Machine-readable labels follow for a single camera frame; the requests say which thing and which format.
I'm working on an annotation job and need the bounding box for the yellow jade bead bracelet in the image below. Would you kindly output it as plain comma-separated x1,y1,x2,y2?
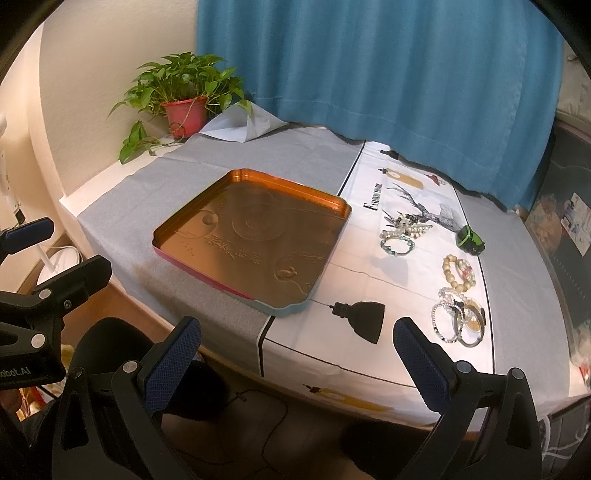
441,254,477,293

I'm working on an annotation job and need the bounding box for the green black wristwatch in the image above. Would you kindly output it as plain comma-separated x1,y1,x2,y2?
456,225,486,256

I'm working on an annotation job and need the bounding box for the teal green bead bracelet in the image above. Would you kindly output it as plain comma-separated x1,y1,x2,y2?
379,230,417,257

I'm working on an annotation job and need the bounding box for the pearl bead bracelet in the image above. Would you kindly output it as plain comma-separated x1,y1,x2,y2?
382,212,435,240

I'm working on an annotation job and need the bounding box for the white fan base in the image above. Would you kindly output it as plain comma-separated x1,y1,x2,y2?
36,246,82,285

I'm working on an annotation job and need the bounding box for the copper metal tray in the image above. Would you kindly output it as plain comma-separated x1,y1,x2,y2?
152,168,352,317

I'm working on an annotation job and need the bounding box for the grey white printed tablecloth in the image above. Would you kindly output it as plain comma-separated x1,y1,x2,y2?
77,127,575,426

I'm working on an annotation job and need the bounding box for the dark storage box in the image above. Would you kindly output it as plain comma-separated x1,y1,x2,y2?
526,120,590,368

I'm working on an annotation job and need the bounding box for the green potted plant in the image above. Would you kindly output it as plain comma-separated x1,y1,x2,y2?
111,52,247,143

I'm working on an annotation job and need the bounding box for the blue curtain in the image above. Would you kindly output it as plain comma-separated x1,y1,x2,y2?
197,1,563,208

